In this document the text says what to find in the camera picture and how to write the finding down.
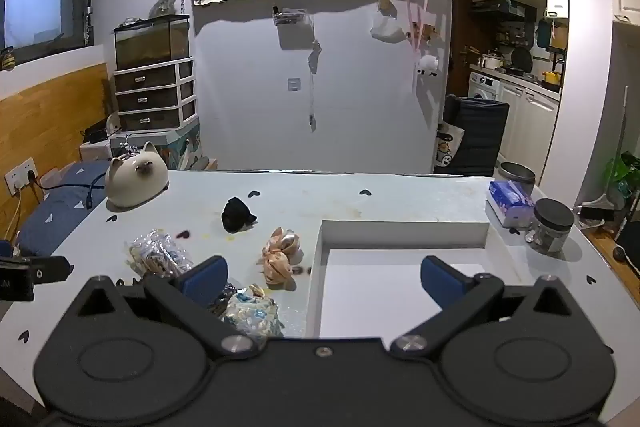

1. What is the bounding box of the floral scrunchie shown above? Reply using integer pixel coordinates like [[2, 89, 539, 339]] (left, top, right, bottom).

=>
[[222, 284, 285, 339]]

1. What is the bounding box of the plastic bag of hair ties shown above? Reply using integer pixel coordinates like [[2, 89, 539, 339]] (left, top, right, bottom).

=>
[[125, 229, 194, 279]]

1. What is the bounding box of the green plant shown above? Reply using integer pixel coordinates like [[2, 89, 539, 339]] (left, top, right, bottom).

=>
[[602, 152, 635, 195]]

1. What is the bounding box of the white kitchen cabinet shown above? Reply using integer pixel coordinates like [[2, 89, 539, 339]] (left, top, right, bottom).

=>
[[499, 82, 561, 168]]

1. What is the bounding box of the round metal tin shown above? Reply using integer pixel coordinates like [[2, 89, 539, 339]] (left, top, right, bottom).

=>
[[498, 162, 537, 195]]

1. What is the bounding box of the wall socket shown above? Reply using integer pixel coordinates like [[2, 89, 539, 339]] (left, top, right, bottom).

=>
[[5, 157, 40, 196]]

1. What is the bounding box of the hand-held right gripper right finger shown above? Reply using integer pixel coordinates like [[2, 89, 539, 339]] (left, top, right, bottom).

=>
[[391, 255, 583, 355]]

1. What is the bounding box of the cream cat figurine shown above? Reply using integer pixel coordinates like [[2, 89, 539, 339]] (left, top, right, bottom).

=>
[[104, 141, 169, 209]]

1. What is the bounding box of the white drawer unit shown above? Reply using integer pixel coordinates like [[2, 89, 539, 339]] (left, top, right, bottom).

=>
[[113, 57, 197, 132]]

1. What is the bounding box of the teal printed storage box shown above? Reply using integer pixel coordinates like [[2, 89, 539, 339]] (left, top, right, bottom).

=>
[[167, 127, 203, 171]]

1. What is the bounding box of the glass jar with black lid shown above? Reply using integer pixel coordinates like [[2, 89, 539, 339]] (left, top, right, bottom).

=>
[[525, 198, 576, 254]]

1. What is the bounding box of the white hanging bag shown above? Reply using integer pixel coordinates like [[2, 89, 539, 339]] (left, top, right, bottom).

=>
[[370, 9, 406, 44]]

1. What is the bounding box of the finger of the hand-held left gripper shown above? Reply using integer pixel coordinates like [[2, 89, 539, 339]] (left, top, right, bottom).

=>
[[31, 256, 73, 284]]

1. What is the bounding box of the blue tissue pack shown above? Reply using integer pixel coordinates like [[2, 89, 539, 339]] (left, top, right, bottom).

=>
[[486, 180, 536, 228]]

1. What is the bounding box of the glass fish tank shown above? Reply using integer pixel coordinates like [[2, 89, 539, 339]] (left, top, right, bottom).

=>
[[114, 13, 191, 70]]

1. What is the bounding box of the black cable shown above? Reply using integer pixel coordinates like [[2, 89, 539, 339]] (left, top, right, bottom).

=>
[[30, 174, 101, 211]]

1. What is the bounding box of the peach scrunchie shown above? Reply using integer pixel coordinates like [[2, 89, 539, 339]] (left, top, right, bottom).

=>
[[269, 227, 302, 258], [261, 252, 294, 287]]

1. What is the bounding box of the white plush toy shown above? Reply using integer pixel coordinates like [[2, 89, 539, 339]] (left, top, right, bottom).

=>
[[415, 55, 440, 78]]

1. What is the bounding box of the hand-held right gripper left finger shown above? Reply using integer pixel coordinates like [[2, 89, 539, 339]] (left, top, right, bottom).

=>
[[67, 256, 261, 358]]

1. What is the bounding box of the black scrunchie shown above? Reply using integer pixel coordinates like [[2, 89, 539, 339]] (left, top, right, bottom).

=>
[[221, 197, 258, 234]]

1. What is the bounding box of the white box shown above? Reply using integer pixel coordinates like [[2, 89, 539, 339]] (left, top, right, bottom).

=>
[[303, 219, 526, 339]]

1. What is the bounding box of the blue pillow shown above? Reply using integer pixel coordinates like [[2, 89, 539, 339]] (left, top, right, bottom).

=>
[[15, 159, 112, 258]]

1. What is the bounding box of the printed tote bag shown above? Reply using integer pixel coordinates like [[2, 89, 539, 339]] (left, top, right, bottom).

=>
[[434, 121, 465, 168]]

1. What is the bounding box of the washing machine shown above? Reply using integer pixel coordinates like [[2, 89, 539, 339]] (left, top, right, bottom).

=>
[[468, 72, 502, 102]]

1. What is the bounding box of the clear wall holder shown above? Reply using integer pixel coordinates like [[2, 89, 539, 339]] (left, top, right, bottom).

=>
[[272, 7, 307, 28]]

